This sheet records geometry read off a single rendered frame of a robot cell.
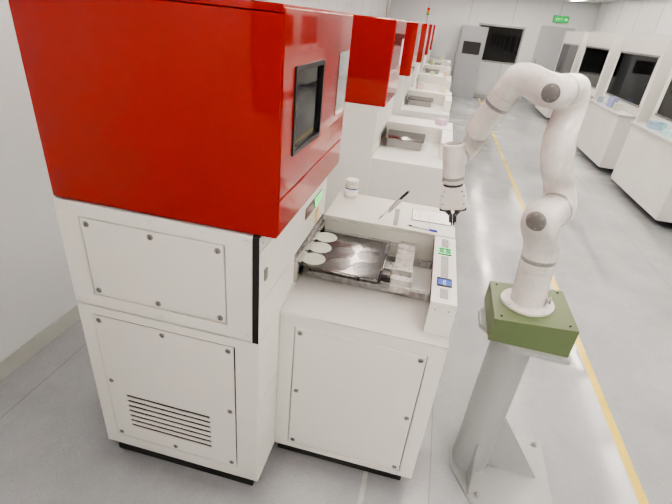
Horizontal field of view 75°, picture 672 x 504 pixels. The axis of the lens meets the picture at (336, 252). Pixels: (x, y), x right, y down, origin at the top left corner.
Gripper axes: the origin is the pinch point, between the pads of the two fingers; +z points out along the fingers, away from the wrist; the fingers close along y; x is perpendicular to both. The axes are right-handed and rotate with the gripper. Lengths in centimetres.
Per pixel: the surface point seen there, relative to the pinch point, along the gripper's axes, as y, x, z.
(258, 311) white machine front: -60, -67, 3
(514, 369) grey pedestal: 24, -30, 51
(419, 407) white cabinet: -11, -47, 59
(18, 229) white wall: -210, -16, -2
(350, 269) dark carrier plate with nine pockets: -40.2, -20.3, 13.4
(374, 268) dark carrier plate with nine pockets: -31.1, -15.5, 15.4
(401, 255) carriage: -22.0, 4.1, 19.3
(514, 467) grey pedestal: 30, -25, 114
